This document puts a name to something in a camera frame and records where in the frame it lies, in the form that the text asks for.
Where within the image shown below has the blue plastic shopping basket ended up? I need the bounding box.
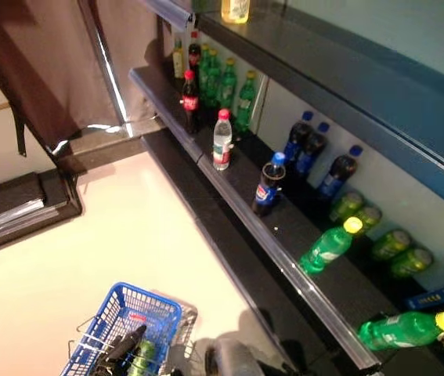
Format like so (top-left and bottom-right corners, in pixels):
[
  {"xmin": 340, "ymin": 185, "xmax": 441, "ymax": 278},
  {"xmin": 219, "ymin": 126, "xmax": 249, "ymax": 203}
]
[{"xmin": 60, "ymin": 281, "xmax": 184, "ymax": 376}]

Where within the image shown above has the black store shelf unit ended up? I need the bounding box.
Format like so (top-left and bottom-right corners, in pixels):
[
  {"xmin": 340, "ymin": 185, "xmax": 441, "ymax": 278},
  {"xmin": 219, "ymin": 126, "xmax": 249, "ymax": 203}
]
[{"xmin": 128, "ymin": 64, "xmax": 444, "ymax": 376}]

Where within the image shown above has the green soda can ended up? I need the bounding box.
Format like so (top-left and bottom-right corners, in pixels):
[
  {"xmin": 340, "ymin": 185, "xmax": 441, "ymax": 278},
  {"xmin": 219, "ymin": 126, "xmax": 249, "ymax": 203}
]
[
  {"xmin": 329, "ymin": 190, "xmax": 365, "ymax": 223},
  {"xmin": 370, "ymin": 229, "xmax": 413, "ymax": 262},
  {"xmin": 352, "ymin": 205, "xmax": 383, "ymax": 237},
  {"xmin": 388, "ymin": 245, "xmax": 435, "ymax": 280}
]

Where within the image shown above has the Pepsi cola bottle blue cap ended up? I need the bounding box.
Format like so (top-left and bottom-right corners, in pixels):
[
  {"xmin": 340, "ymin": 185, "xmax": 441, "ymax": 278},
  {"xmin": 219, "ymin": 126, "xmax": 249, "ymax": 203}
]
[
  {"xmin": 294, "ymin": 121, "xmax": 331, "ymax": 178},
  {"xmin": 316, "ymin": 144, "xmax": 364, "ymax": 201},
  {"xmin": 251, "ymin": 151, "xmax": 287, "ymax": 218},
  {"xmin": 283, "ymin": 110, "xmax": 315, "ymax": 165}
]

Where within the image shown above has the black step plinth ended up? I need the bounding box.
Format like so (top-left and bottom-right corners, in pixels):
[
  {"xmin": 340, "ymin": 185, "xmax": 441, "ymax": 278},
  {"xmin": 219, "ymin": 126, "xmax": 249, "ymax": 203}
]
[{"xmin": 55, "ymin": 116, "xmax": 168, "ymax": 175}]

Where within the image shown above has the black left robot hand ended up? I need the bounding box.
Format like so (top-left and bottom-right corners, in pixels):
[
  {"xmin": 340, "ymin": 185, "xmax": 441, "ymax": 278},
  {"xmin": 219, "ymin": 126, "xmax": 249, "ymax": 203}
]
[{"xmin": 95, "ymin": 324, "xmax": 148, "ymax": 376}]

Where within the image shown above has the green soda bottle yellow cap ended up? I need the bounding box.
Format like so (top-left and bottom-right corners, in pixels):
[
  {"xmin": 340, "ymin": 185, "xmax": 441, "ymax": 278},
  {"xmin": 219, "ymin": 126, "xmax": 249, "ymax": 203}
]
[
  {"xmin": 233, "ymin": 69, "xmax": 258, "ymax": 135},
  {"xmin": 298, "ymin": 215, "xmax": 364, "ymax": 276},
  {"xmin": 197, "ymin": 42, "xmax": 211, "ymax": 109},
  {"xmin": 205, "ymin": 47, "xmax": 222, "ymax": 110},
  {"xmin": 357, "ymin": 310, "xmax": 444, "ymax": 353},
  {"xmin": 219, "ymin": 56, "xmax": 239, "ymax": 115}
]

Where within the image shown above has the clear plastic price rail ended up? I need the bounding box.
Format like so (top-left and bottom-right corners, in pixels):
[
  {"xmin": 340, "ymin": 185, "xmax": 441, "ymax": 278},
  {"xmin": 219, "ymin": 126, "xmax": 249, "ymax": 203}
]
[
  {"xmin": 197, "ymin": 154, "xmax": 382, "ymax": 371},
  {"xmin": 128, "ymin": 67, "xmax": 204, "ymax": 165},
  {"xmin": 0, "ymin": 198, "xmax": 47, "ymax": 248},
  {"xmin": 137, "ymin": 0, "xmax": 198, "ymax": 33}
]

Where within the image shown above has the black low display platform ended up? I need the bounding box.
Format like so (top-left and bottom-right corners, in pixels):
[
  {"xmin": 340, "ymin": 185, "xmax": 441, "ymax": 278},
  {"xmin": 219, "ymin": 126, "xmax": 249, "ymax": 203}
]
[{"xmin": 0, "ymin": 170, "xmax": 85, "ymax": 260}]

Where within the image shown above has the yellow juice bottle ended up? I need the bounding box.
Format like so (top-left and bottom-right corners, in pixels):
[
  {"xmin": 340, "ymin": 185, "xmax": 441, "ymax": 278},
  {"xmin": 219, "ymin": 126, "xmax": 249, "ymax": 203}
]
[{"xmin": 220, "ymin": 0, "xmax": 251, "ymax": 25}]

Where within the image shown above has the black hanging strap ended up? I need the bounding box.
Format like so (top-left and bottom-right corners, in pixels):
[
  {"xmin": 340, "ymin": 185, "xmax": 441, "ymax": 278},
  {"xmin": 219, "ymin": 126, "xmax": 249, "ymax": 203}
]
[{"xmin": 9, "ymin": 103, "xmax": 27, "ymax": 157}]

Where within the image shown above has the blue Oreo cookie box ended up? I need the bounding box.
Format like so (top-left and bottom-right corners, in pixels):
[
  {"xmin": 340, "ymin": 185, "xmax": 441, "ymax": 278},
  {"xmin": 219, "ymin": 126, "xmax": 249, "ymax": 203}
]
[{"xmin": 404, "ymin": 287, "xmax": 444, "ymax": 311}]

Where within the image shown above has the yellow tea bottle green cap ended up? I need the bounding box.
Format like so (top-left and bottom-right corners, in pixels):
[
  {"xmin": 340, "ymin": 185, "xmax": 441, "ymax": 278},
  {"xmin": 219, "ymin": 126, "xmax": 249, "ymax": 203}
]
[{"xmin": 171, "ymin": 36, "xmax": 186, "ymax": 81}]

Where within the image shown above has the green plastic soda bottle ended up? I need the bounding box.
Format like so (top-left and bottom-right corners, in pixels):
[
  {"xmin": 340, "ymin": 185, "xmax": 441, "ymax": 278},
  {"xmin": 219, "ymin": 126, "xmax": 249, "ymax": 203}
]
[{"xmin": 126, "ymin": 338, "xmax": 157, "ymax": 376}]

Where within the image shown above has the dark upper shelf board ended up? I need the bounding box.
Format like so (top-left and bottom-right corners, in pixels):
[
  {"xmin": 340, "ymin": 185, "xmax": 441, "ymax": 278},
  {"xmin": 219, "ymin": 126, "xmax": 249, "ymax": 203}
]
[{"xmin": 196, "ymin": 10, "xmax": 444, "ymax": 220}]

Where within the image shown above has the clear water bottle red cap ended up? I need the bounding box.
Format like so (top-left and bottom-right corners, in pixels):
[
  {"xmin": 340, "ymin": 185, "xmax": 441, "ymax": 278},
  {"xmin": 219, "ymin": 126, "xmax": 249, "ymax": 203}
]
[{"xmin": 211, "ymin": 108, "xmax": 234, "ymax": 172}]

